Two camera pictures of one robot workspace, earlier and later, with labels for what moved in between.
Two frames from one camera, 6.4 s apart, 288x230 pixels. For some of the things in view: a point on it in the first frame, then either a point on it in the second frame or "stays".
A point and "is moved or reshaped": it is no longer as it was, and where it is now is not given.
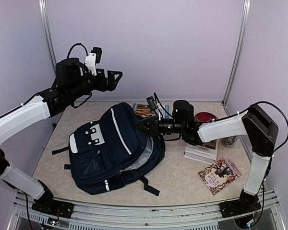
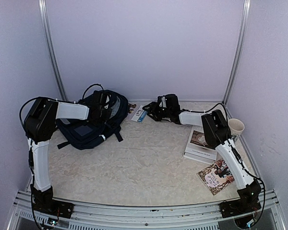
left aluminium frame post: (48, 36) stays
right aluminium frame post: (241, 41) stays
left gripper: (111, 85) → (107, 116)
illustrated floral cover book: (219, 176) stays
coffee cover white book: (206, 152) stays
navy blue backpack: (112, 152) is moved or reshaped
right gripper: (153, 128) → (152, 109)
